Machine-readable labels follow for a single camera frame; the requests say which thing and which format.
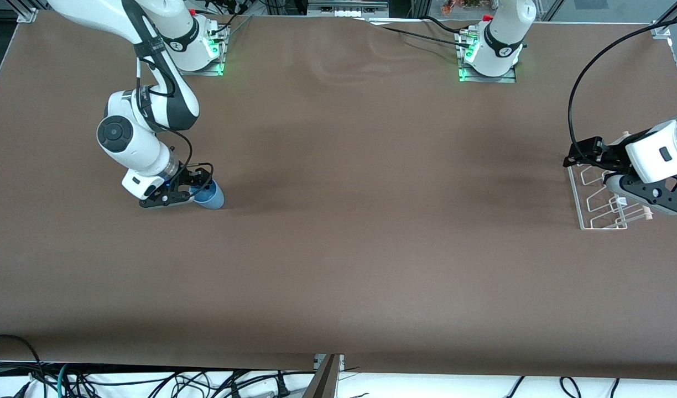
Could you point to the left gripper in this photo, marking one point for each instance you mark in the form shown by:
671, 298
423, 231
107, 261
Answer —
613, 153

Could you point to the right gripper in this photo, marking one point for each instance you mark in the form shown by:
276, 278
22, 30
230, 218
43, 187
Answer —
187, 179

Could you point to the blue plastic cup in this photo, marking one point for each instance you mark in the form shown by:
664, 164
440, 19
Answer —
214, 199

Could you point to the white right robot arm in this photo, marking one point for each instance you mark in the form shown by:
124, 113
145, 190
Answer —
128, 143

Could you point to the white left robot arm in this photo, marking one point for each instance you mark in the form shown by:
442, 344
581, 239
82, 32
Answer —
499, 38

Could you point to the white rack with wooden rod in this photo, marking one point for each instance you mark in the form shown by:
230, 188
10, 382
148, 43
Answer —
647, 214

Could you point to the brown table cover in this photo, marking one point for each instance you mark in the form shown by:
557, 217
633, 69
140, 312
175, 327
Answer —
338, 249

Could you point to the orange objects pile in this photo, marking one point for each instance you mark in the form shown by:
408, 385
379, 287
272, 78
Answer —
460, 5

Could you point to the white power strip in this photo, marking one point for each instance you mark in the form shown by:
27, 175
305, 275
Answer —
347, 10

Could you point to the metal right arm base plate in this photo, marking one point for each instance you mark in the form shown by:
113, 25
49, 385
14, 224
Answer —
214, 71

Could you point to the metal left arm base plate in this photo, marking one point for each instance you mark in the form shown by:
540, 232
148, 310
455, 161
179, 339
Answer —
507, 79

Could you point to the metal corner bracket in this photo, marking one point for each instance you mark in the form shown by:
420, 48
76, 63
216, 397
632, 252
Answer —
660, 30
27, 15

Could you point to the aluminium profile post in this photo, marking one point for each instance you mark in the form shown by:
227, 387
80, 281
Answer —
324, 381

